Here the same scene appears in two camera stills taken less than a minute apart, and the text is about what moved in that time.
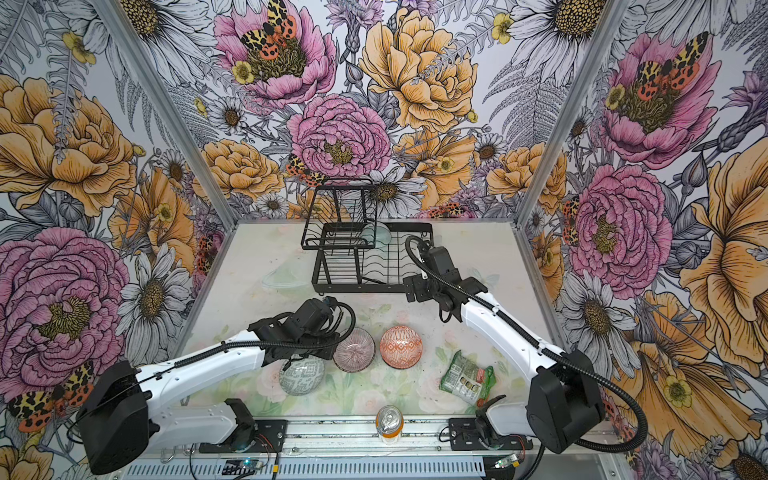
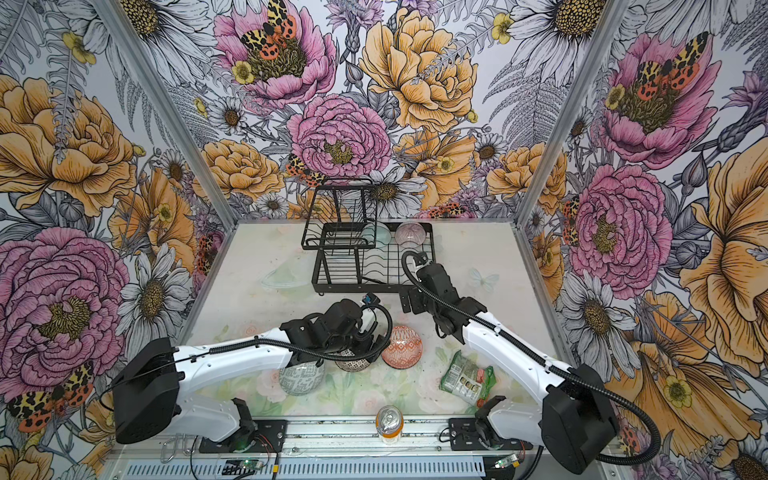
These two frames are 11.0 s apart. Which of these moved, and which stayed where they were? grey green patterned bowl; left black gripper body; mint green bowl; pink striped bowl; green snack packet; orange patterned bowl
Moved: left black gripper body; pink striped bowl
Stayed: mint green bowl; orange patterned bowl; green snack packet; grey green patterned bowl
